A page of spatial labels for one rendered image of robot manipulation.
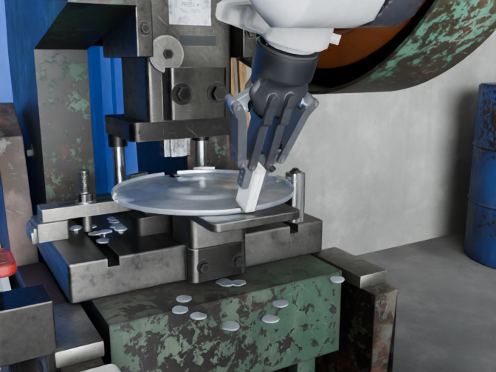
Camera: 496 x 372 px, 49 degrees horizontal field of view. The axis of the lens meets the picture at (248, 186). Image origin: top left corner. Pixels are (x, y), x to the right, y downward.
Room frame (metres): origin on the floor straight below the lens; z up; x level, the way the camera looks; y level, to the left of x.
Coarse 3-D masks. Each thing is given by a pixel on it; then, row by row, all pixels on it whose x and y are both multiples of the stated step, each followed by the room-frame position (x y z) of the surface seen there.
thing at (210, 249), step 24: (192, 216) 0.72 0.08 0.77; (216, 216) 0.71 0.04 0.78; (240, 216) 0.71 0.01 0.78; (264, 216) 0.71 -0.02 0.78; (288, 216) 0.72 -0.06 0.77; (192, 240) 0.79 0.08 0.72; (216, 240) 0.80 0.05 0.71; (240, 240) 0.82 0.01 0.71; (192, 264) 0.79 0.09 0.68; (216, 264) 0.80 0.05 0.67; (240, 264) 0.81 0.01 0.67
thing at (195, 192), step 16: (144, 176) 0.94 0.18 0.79; (160, 176) 0.96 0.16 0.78; (192, 176) 0.96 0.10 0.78; (208, 176) 0.96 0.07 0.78; (224, 176) 0.96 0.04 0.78; (272, 176) 0.94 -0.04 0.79; (112, 192) 0.82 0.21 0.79; (128, 192) 0.84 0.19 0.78; (144, 192) 0.84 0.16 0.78; (160, 192) 0.84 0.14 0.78; (176, 192) 0.81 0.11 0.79; (192, 192) 0.81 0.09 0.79; (208, 192) 0.81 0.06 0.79; (224, 192) 0.81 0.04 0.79; (272, 192) 0.84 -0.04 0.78; (288, 192) 0.84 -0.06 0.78; (144, 208) 0.73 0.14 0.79; (160, 208) 0.74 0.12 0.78; (176, 208) 0.74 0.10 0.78; (192, 208) 0.74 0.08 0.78; (208, 208) 0.74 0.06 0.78; (224, 208) 0.74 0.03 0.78; (240, 208) 0.72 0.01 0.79; (256, 208) 0.73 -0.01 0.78
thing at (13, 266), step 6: (0, 252) 0.62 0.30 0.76; (6, 252) 0.62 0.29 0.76; (0, 258) 0.60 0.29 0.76; (6, 258) 0.60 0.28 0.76; (12, 258) 0.60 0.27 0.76; (0, 264) 0.58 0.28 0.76; (6, 264) 0.58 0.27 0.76; (12, 264) 0.58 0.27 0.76; (0, 270) 0.57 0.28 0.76; (6, 270) 0.58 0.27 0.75; (12, 270) 0.58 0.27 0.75; (0, 276) 0.57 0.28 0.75; (6, 276) 0.58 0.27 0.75
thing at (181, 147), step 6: (162, 144) 0.94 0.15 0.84; (168, 144) 0.94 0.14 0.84; (174, 144) 0.94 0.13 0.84; (180, 144) 0.94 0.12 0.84; (186, 144) 0.95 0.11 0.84; (162, 150) 0.94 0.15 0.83; (168, 150) 0.94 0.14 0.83; (174, 150) 0.93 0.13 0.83; (180, 150) 0.94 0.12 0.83; (186, 150) 0.95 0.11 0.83; (174, 156) 0.93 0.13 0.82
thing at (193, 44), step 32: (160, 0) 0.86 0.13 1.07; (192, 0) 0.89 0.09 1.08; (160, 32) 0.86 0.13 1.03; (192, 32) 0.89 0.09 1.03; (224, 32) 0.92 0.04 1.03; (128, 64) 0.92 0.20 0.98; (160, 64) 0.85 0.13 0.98; (192, 64) 0.89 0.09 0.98; (224, 64) 0.92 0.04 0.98; (128, 96) 0.93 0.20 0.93; (160, 96) 0.86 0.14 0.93; (192, 96) 0.85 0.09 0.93; (224, 96) 0.87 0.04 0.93
